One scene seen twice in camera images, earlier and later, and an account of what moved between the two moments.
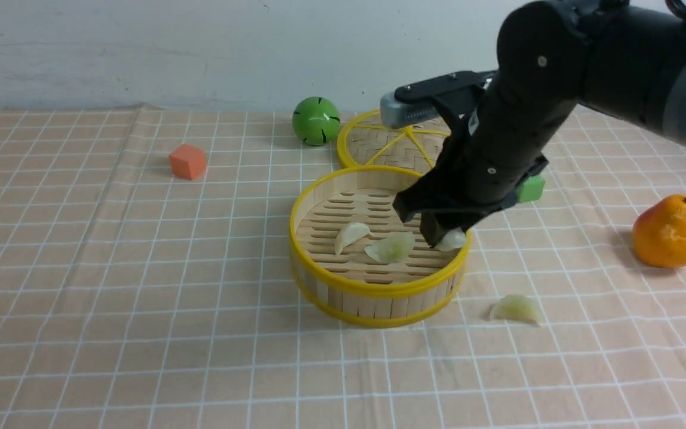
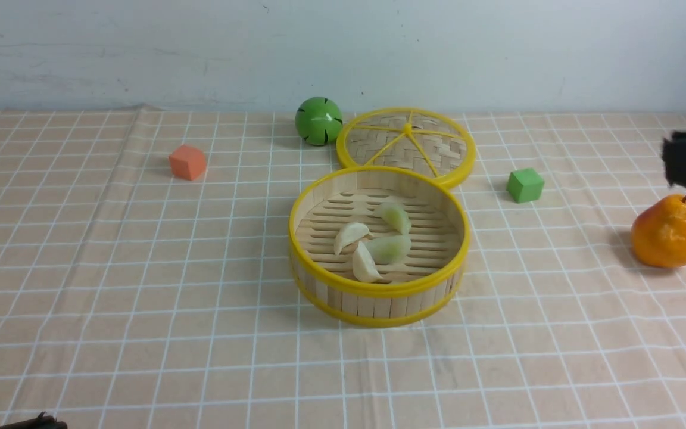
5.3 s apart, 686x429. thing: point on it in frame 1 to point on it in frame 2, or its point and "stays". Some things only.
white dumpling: x=453 y=240 to x=363 y=265
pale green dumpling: x=393 y=248 stays
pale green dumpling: x=517 y=307 to x=395 y=214
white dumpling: x=350 y=233 stays
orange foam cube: x=187 y=162 stays
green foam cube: x=531 y=189 stays
